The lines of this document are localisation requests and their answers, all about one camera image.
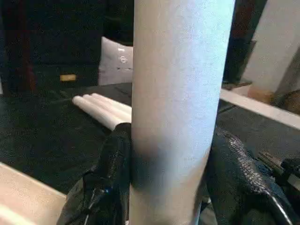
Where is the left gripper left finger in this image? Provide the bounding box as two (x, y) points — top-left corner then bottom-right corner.
(58, 121), (132, 225)

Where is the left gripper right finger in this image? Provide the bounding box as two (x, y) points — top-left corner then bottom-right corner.
(203, 127), (300, 225)

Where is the white plastic table top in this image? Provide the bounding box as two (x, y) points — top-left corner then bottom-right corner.
(0, 161), (68, 225)

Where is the black padded work mat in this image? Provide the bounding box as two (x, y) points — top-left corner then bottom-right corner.
(0, 82), (300, 195)

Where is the brown cardboard box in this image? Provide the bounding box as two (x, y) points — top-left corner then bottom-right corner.
(247, 86), (300, 115)

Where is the grey printed cushion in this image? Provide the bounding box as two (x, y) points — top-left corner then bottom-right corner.
(97, 36), (134, 86)

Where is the black cabinet with gold label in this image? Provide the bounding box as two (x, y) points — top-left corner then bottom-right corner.
(0, 0), (134, 94)

